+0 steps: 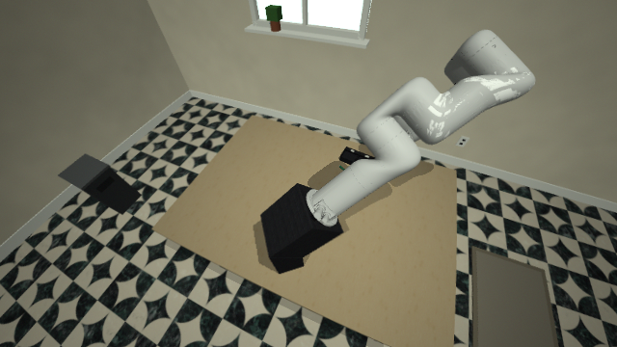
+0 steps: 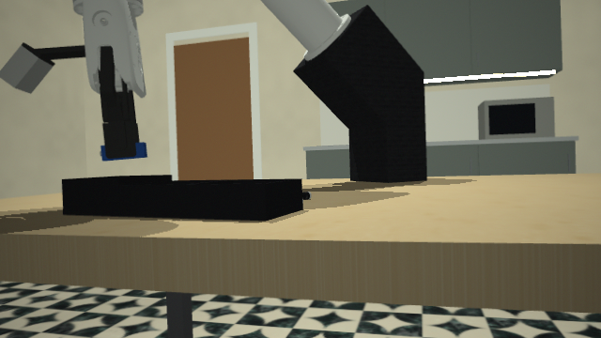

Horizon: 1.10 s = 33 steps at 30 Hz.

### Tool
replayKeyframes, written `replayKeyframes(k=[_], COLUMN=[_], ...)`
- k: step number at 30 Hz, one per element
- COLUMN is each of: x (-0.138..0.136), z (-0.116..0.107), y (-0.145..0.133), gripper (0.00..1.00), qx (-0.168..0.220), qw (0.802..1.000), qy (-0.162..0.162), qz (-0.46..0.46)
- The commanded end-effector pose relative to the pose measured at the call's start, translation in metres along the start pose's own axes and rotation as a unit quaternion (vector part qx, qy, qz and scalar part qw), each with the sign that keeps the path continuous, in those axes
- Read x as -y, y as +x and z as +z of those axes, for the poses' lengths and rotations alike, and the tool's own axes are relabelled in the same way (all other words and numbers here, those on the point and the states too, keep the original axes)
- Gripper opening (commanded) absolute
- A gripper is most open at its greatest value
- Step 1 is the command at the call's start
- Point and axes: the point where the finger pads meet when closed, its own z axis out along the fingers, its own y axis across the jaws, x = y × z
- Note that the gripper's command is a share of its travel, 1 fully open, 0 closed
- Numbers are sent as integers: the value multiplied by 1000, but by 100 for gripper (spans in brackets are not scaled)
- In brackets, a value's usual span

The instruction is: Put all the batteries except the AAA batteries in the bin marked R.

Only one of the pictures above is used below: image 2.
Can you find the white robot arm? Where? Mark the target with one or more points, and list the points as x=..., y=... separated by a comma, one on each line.
x=314, y=23

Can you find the blue 9v battery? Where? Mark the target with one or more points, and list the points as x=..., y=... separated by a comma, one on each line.
x=140, y=153

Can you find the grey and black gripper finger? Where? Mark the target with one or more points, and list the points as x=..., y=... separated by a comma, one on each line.
x=132, y=116
x=118, y=134

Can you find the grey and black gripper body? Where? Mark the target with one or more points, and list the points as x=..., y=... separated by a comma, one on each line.
x=118, y=31

